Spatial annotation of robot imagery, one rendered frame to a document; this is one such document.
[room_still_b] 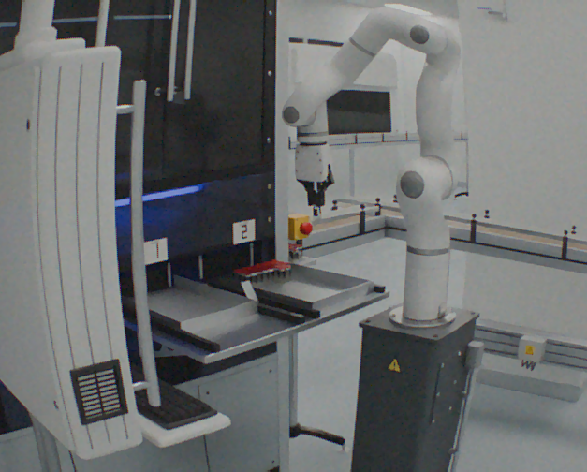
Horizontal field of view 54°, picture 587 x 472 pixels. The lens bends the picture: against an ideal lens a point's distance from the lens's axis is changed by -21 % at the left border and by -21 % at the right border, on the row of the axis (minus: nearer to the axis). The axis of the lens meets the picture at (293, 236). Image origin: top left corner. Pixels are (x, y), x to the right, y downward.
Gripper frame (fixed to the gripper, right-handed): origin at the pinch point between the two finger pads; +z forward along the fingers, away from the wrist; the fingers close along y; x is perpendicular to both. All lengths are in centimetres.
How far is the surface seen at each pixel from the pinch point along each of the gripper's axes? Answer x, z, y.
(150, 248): -39.5, 7.8, -24.9
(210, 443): -28, 78, -26
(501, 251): 83, 33, 24
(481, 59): 151, -43, -11
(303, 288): -2.2, 25.5, -4.1
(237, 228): -6.5, 9.6, -24.2
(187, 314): -40.5, 22.8, -10.4
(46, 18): -90, -57, 8
